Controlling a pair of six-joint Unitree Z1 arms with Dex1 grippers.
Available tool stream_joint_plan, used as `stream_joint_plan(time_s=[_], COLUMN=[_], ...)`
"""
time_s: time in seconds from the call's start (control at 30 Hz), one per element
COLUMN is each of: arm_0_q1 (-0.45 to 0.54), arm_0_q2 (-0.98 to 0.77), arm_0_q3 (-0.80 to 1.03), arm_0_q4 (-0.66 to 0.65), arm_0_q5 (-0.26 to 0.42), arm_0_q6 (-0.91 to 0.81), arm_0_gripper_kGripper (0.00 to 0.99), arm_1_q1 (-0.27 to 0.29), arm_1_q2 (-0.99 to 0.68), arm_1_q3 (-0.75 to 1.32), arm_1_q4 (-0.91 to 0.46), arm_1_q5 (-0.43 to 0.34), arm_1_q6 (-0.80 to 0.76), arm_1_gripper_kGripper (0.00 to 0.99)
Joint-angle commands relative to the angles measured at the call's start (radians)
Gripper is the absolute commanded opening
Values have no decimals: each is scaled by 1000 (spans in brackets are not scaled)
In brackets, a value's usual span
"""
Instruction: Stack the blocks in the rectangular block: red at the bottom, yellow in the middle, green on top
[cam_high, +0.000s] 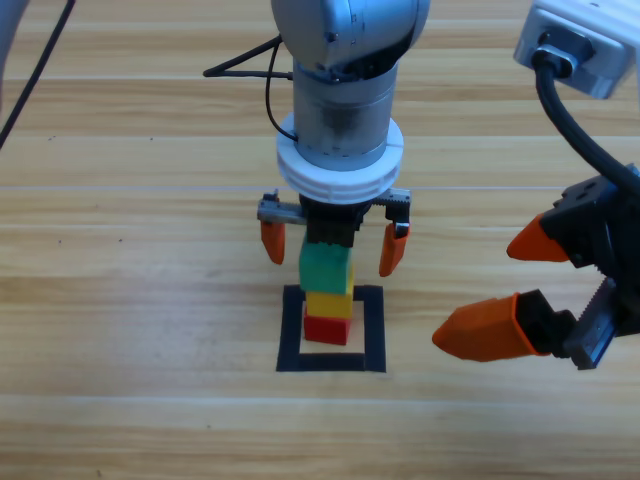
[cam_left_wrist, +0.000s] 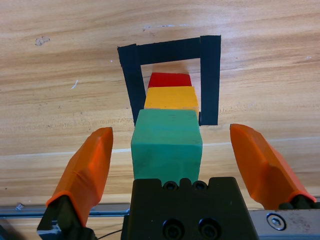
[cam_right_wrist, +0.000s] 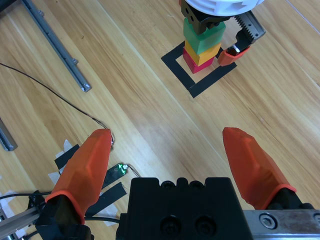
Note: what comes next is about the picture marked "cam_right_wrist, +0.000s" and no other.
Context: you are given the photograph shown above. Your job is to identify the white tape piece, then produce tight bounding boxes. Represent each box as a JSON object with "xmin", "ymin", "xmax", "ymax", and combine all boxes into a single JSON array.
[
  {"xmin": 47, "ymin": 171, "xmax": 61, "ymax": 186},
  {"xmin": 62, "ymin": 139, "xmax": 74, "ymax": 153},
  {"xmin": 96, "ymin": 206, "xmax": 119, "ymax": 227}
]

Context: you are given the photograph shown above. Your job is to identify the dark grey object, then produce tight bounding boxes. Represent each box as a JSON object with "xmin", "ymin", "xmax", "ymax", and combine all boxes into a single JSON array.
[{"xmin": 0, "ymin": 0, "xmax": 25, "ymax": 13}]

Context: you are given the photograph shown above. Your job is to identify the small circuit board green LED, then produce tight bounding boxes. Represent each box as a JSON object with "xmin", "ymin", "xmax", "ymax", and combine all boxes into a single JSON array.
[{"xmin": 101, "ymin": 163, "xmax": 129, "ymax": 190}]

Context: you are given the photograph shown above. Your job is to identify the thin black table wire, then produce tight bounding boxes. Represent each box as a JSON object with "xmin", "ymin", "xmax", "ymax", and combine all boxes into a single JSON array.
[{"xmin": 0, "ymin": 62, "xmax": 116, "ymax": 151}]

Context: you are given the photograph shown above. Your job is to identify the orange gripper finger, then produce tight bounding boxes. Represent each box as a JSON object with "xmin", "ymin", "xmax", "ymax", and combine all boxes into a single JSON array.
[
  {"xmin": 34, "ymin": 128, "xmax": 113, "ymax": 240},
  {"xmin": 222, "ymin": 126, "xmax": 315, "ymax": 211}
]

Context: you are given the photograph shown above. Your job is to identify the yellow cube block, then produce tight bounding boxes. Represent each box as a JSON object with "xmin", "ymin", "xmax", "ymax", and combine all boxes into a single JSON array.
[{"xmin": 184, "ymin": 41, "xmax": 223, "ymax": 67}]

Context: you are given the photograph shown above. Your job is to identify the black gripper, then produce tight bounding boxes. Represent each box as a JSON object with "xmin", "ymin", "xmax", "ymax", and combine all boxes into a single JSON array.
[{"xmin": 181, "ymin": 0, "xmax": 267, "ymax": 67}]

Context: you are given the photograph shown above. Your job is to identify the black tape square outline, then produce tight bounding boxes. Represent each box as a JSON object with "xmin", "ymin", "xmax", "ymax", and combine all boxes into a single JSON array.
[{"xmin": 160, "ymin": 41, "xmax": 238, "ymax": 99}]

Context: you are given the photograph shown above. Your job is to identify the red cube block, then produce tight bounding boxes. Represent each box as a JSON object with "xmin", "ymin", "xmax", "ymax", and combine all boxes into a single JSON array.
[{"xmin": 182, "ymin": 47, "xmax": 216, "ymax": 75}]

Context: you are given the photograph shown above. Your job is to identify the long grey aluminium rail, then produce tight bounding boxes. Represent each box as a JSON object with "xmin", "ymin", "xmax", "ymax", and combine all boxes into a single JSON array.
[{"xmin": 21, "ymin": 0, "xmax": 93, "ymax": 93}]

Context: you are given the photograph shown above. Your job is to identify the thin black cable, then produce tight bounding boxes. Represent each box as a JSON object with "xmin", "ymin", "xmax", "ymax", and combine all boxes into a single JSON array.
[
  {"xmin": 0, "ymin": 191, "xmax": 52, "ymax": 201},
  {"xmin": 83, "ymin": 216, "xmax": 122, "ymax": 224}
]

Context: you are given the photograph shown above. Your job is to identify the black tape piece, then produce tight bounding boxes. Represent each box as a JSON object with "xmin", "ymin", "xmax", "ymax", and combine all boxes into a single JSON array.
[
  {"xmin": 84, "ymin": 181, "xmax": 128, "ymax": 218},
  {"xmin": 54, "ymin": 143, "xmax": 81, "ymax": 176}
]

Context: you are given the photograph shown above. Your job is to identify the short grey aluminium rail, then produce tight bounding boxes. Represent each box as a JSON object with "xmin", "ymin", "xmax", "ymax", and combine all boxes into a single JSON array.
[{"xmin": 0, "ymin": 117, "xmax": 19, "ymax": 153}]

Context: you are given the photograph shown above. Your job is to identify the white wrist adapter ring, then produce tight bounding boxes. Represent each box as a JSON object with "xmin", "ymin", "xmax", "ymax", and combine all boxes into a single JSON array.
[{"xmin": 184, "ymin": 0, "xmax": 266, "ymax": 17}]

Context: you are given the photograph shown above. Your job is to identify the green cube block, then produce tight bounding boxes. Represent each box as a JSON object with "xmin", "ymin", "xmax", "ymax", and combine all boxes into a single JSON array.
[{"xmin": 183, "ymin": 19, "xmax": 227, "ymax": 55}]

